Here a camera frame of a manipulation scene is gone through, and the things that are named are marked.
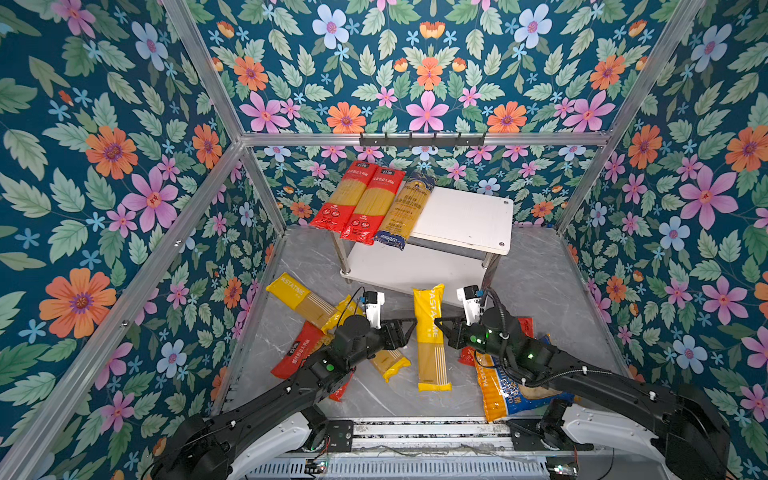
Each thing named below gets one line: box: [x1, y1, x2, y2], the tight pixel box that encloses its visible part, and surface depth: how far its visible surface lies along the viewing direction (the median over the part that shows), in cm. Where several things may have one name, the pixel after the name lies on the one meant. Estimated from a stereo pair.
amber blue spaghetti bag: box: [375, 173, 436, 251], surface depth 75 cm
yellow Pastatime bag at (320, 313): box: [266, 272, 341, 335], surface depth 99 cm
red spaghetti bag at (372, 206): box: [341, 167, 406, 245], surface depth 76 cm
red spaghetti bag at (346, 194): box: [311, 160, 379, 234], surface depth 78 cm
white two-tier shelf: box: [332, 186, 514, 299], surface depth 81 cm
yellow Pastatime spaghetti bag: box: [413, 284, 452, 392], surface depth 77 cm
